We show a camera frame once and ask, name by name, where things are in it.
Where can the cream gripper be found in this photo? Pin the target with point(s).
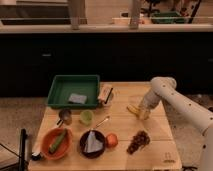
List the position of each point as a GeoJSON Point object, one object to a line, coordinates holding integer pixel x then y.
{"type": "Point", "coordinates": [143, 112]}

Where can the yellow banana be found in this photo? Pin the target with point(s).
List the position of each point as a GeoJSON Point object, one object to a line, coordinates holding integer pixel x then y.
{"type": "Point", "coordinates": [134, 110]}

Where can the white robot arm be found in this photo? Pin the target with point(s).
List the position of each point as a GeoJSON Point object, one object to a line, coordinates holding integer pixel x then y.
{"type": "Point", "coordinates": [200, 117]}

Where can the dark grape bunch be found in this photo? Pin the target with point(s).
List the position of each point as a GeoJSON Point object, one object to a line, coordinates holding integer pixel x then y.
{"type": "Point", "coordinates": [141, 139]}

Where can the metal spoon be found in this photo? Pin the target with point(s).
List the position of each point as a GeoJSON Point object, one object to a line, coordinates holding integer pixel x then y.
{"type": "Point", "coordinates": [101, 122]}

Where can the orange fruit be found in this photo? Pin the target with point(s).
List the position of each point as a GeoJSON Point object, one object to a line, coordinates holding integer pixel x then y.
{"type": "Point", "coordinates": [111, 140]}

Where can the wooden brush block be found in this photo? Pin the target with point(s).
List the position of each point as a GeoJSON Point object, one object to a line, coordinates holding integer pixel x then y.
{"type": "Point", "coordinates": [104, 94]}

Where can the black bowl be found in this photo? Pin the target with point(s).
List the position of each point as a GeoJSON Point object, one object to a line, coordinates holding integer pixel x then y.
{"type": "Point", "coordinates": [82, 145]}

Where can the light green cup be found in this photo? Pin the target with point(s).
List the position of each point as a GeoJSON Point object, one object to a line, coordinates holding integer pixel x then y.
{"type": "Point", "coordinates": [86, 117]}

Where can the grey folded cloth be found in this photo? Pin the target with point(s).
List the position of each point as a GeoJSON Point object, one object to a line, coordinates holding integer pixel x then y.
{"type": "Point", "coordinates": [94, 142]}

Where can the grey sponge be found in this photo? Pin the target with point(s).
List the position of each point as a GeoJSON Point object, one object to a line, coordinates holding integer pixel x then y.
{"type": "Point", "coordinates": [77, 98]}

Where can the metal measuring cup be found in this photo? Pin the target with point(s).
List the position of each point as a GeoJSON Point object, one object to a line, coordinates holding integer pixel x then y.
{"type": "Point", "coordinates": [64, 117]}

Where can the green plastic tray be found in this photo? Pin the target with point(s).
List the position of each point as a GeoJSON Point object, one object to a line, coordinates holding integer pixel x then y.
{"type": "Point", "coordinates": [63, 86]}

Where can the orange bowl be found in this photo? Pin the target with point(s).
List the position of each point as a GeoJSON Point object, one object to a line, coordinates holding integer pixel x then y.
{"type": "Point", "coordinates": [63, 148]}

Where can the green cucumber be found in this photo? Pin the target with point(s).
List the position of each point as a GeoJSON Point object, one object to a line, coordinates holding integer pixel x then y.
{"type": "Point", "coordinates": [57, 142]}

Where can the black pole stand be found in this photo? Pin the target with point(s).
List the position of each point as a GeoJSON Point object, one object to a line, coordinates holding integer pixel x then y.
{"type": "Point", "coordinates": [23, 137]}

